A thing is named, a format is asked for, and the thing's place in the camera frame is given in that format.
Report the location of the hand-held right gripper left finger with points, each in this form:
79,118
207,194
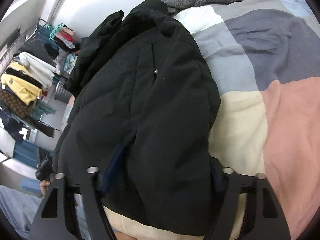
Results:
111,175

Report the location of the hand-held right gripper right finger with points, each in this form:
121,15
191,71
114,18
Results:
216,180

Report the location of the black puffer jacket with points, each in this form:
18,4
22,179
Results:
150,105

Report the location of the rack of hanging clothes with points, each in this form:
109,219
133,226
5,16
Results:
15,103

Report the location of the metal clothes rack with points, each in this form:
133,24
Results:
22,42

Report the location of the hanging red and pink clothes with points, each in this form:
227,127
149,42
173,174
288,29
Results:
65,38

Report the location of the person's left hand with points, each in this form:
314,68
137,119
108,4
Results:
45,187

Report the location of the teal curtain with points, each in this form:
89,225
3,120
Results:
27,153

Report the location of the person's grey trousers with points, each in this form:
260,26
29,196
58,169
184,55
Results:
15,210

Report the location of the teal scarf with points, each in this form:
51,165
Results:
45,108

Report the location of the silver suitcase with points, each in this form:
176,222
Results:
62,92

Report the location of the yellow fleece garment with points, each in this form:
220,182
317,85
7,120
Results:
22,87

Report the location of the patchwork bed blanket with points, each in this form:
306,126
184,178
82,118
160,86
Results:
287,130

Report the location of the black hanging garment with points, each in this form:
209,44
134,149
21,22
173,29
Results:
27,76

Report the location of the white hanging garment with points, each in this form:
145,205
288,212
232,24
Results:
40,66

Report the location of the dark grey hoodie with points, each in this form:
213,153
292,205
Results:
37,48

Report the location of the teal clip hanger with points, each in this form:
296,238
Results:
53,31

